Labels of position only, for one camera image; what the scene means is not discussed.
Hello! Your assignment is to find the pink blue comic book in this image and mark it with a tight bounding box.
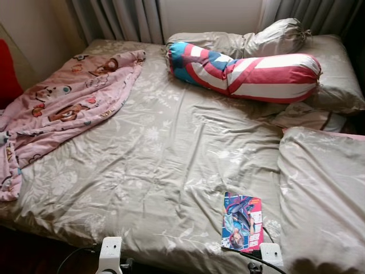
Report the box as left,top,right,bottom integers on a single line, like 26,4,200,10
221,191,265,253

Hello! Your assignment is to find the red white blue striped bolster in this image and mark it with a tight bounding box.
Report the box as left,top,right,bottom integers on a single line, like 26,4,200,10
165,41,323,104

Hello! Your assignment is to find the beige bolster with tied end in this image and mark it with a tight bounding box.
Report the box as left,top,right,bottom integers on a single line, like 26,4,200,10
242,18,313,59

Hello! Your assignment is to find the large red cushion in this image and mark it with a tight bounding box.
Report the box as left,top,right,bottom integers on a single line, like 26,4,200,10
0,39,25,110

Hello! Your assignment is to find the grey curtain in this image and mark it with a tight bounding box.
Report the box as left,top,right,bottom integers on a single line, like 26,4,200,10
259,0,365,38
68,0,166,45

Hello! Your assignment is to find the flat beige pillow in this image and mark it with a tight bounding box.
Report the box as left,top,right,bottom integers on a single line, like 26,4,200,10
273,102,350,134

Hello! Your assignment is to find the pink cartoon print blanket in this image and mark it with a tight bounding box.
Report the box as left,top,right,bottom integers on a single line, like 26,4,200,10
0,49,147,202

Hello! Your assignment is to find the large beige pillow pink edge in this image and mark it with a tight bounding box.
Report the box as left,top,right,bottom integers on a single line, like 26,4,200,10
277,127,365,274

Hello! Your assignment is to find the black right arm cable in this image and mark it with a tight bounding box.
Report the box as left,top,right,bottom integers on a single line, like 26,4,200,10
231,248,271,274

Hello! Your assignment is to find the beige floral head pillow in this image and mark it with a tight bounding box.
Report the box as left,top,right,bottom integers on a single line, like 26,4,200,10
165,31,365,116

